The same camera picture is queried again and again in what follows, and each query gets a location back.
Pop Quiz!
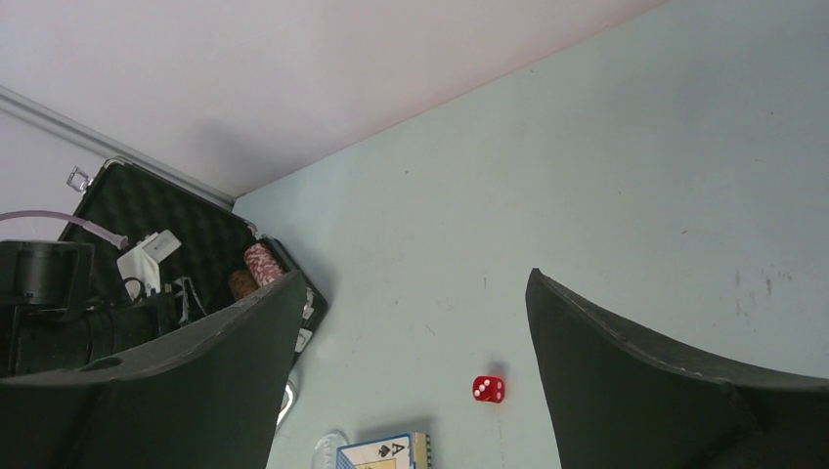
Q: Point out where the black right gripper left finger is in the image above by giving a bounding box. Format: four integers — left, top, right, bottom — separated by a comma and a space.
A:
1, 272, 307, 468

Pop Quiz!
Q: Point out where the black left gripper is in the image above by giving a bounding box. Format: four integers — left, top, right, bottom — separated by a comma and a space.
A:
1, 240, 179, 377

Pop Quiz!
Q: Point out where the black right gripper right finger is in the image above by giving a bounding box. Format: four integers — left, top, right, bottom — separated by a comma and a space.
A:
525, 270, 828, 468

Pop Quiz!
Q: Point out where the red die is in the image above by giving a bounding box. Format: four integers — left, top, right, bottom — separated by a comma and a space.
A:
472, 375, 505, 404

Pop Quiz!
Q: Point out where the clear dealer button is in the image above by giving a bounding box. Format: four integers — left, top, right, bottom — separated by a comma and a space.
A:
311, 430, 348, 469

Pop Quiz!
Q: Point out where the blue card deck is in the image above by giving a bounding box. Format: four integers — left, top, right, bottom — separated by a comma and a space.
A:
335, 433, 433, 469

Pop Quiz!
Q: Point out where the brown orange chip row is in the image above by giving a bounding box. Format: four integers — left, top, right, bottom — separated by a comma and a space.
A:
228, 270, 259, 301

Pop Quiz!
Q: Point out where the red white chip row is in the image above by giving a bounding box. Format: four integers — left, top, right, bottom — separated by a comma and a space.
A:
243, 243, 284, 287

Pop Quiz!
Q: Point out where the black aluminium poker case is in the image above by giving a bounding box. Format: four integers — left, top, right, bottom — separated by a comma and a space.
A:
59, 159, 299, 323

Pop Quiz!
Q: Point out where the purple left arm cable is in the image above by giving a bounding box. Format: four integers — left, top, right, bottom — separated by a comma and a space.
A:
0, 210, 131, 251

